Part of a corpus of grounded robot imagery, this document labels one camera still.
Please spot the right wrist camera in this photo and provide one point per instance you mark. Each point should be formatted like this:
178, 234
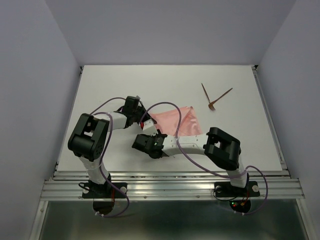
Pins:
149, 128

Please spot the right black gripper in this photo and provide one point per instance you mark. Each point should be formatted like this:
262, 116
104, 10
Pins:
151, 136

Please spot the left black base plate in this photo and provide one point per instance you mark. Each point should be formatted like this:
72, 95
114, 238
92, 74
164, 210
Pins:
91, 190

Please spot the brown wooden fork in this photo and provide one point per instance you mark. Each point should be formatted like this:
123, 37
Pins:
211, 104

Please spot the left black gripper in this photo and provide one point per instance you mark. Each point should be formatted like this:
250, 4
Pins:
147, 117

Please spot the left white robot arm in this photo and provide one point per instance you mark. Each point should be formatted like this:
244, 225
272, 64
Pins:
90, 138

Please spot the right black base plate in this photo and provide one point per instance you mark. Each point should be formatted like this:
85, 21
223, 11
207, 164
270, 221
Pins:
224, 189

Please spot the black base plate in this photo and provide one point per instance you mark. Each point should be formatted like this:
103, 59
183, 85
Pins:
91, 190
224, 189

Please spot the aluminium rail frame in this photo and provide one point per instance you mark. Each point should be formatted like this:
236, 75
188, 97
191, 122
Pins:
177, 205

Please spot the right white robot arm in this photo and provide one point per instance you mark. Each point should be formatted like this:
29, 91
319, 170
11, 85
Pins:
220, 147

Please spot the brown wooden knife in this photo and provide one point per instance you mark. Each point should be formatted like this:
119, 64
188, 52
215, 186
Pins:
206, 94

